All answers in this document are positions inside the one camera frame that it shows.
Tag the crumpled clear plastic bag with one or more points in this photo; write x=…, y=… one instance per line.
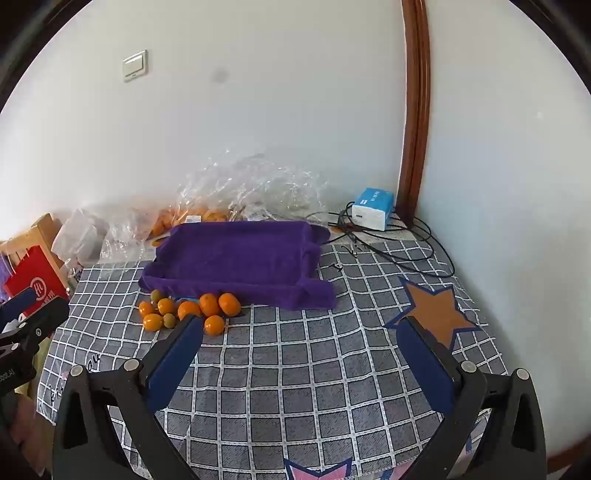
x=124, y=235

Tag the wooden chair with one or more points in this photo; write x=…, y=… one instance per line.
x=41, y=228

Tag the small green red jujube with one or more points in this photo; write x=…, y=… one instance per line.
x=157, y=295

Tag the small orange citrus fruit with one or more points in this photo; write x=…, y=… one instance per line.
x=153, y=321
x=214, y=325
x=188, y=310
x=208, y=304
x=229, y=304
x=166, y=305
x=147, y=308

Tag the brown wooden door frame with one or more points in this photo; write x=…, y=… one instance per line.
x=415, y=115

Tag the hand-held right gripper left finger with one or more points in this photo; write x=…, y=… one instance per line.
x=175, y=364

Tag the clear plastic bag with label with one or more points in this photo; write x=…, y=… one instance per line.
x=207, y=189

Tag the red paper bag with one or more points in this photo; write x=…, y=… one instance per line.
x=34, y=281

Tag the blue white box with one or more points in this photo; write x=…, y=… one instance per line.
x=371, y=210

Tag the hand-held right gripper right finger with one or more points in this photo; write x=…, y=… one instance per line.
x=429, y=369

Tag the white wall switch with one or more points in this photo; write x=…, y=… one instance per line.
x=135, y=65

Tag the heap of bagged oranges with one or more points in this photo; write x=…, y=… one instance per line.
x=184, y=217

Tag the white plastic bag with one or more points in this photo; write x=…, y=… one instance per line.
x=78, y=233

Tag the round brown green fruit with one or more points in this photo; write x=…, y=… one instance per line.
x=169, y=320

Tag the person's left hand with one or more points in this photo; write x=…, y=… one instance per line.
x=30, y=429

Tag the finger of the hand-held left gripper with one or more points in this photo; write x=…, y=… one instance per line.
x=16, y=304
x=44, y=318

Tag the grey checked tablecloth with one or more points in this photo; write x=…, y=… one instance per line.
x=300, y=369

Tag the purple towel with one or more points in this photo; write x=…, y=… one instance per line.
x=240, y=258

